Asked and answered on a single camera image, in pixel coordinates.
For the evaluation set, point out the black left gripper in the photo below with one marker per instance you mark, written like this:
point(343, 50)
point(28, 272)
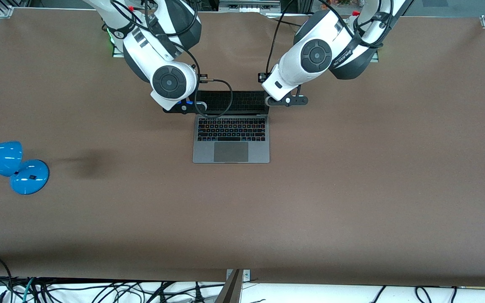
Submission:
point(262, 78)

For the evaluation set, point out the grey laptop with black keyboard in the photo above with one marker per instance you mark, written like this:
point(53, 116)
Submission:
point(230, 151)

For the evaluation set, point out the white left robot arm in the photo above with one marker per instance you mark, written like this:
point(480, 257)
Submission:
point(316, 54)

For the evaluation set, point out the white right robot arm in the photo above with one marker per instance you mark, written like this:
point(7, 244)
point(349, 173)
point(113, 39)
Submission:
point(169, 82)

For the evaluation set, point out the grey power strip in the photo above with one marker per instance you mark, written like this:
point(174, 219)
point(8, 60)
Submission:
point(246, 6)

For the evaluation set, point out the blue desk lamp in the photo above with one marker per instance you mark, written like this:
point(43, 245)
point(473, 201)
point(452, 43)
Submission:
point(30, 176)

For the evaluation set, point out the black left camera mount bracket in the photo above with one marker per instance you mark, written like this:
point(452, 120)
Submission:
point(299, 101)

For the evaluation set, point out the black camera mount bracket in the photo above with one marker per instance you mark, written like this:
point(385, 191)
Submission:
point(175, 109)
point(299, 101)

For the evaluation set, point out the black right camera mount bracket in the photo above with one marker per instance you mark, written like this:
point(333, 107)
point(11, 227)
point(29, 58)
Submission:
point(175, 109)

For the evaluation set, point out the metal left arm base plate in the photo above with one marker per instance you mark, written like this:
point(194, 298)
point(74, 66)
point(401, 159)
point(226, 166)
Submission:
point(374, 57)

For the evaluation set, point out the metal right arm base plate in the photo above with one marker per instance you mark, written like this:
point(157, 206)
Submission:
point(117, 52)

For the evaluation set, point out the metal table edge bracket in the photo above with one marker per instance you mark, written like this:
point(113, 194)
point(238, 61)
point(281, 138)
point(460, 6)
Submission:
point(236, 286)

